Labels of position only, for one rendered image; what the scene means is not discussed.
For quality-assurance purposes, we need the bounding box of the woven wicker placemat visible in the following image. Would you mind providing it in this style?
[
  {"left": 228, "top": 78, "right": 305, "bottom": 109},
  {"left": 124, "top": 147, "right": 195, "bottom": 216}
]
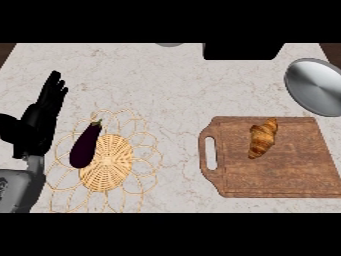
[{"left": 44, "top": 108, "right": 163, "bottom": 214}]

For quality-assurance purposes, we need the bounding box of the silver metal pan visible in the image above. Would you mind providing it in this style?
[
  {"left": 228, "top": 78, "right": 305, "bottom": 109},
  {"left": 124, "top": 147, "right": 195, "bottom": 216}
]
[{"left": 282, "top": 57, "right": 341, "bottom": 118}]

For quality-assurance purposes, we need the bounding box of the purple eggplant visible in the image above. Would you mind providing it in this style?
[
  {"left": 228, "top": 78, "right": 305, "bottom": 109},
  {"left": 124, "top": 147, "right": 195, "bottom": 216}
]
[{"left": 68, "top": 119, "right": 103, "bottom": 169}]

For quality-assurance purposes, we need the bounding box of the black appliance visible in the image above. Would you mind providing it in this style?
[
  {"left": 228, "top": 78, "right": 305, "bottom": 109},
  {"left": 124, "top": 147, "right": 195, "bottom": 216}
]
[{"left": 200, "top": 42, "right": 286, "bottom": 62}]

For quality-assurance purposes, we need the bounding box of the grey round object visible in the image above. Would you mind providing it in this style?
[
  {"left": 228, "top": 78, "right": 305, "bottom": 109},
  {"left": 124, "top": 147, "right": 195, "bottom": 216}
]
[{"left": 153, "top": 42, "right": 184, "bottom": 48}]

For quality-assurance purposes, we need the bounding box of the brown wooden cutting board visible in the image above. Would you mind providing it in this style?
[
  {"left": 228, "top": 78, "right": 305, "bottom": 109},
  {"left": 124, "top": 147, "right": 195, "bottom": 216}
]
[{"left": 196, "top": 115, "right": 341, "bottom": 199}]

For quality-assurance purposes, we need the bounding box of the golden brown croissant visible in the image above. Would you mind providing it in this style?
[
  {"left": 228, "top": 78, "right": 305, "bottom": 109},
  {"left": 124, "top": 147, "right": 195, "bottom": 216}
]
[{"left": 246, "top": 117, "right": 279, "bottom": 160}]

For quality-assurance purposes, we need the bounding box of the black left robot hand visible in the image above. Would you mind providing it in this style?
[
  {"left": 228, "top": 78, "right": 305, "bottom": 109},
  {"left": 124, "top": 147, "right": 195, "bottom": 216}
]
[{"left": 0, "top": 70, "right": 69, "bottom": 160}]

